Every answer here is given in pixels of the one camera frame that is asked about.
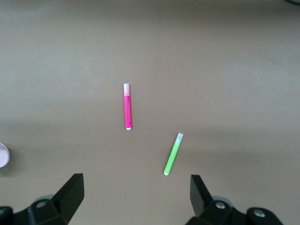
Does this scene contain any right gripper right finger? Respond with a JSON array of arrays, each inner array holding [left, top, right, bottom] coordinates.
[[186, 174, 284, 225]]

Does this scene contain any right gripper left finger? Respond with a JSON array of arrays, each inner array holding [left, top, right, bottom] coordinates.
[[0, 173, 84, 225]]

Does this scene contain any pink mesh pen holder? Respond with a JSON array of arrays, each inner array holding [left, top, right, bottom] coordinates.
[[0, 142, 11, 168]]

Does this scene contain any green highlighter pen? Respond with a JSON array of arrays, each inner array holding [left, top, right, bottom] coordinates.
[[163, 132, 185, 176]]

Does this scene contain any pink highlighter pen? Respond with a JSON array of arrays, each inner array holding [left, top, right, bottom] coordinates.
[[123, 83, 133, 131]]

